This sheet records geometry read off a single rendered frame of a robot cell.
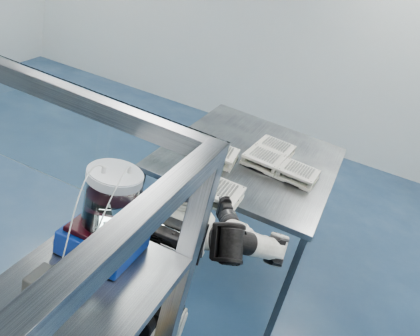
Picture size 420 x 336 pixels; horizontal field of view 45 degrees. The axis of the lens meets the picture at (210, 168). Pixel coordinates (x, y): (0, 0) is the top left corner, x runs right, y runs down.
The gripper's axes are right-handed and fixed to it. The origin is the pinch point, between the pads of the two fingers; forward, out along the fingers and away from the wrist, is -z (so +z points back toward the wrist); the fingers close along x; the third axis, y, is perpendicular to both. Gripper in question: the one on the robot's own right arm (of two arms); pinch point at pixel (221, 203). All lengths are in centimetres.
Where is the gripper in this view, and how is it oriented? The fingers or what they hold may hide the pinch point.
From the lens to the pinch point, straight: 246.7
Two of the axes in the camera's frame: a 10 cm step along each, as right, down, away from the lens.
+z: 2.2, 5.1, -8.3
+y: 9.5, 0.8, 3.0
